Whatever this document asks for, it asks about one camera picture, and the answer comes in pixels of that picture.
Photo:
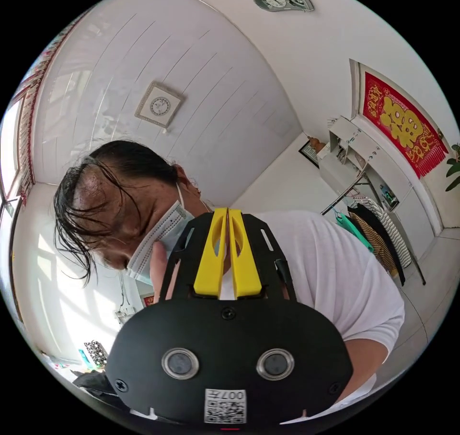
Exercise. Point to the person's body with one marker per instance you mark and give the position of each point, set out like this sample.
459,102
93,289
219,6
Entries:
323,262

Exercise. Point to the green plant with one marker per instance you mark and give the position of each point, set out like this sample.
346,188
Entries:
453,169

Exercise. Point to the square ceiling lamp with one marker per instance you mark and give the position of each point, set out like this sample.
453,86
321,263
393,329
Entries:
160,106

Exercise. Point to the clothes rack with garments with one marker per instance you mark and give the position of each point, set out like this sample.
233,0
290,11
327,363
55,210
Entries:
377,233

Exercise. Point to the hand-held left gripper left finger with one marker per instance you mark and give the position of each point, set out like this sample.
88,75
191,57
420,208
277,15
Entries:
208,258

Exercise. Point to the white cupboard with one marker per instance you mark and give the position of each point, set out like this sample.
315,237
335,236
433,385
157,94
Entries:
388,169

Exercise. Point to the black pants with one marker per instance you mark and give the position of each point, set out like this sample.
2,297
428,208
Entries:
91,383

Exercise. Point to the bed with printed sheet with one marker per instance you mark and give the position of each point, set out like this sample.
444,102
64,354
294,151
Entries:
61,366

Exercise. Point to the black framed picture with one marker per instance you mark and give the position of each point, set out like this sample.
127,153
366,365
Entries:
309,153

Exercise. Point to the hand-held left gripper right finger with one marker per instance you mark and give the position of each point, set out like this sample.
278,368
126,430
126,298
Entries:
244,262

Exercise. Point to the red wall hanging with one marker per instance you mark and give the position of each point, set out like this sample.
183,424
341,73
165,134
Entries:
399,118

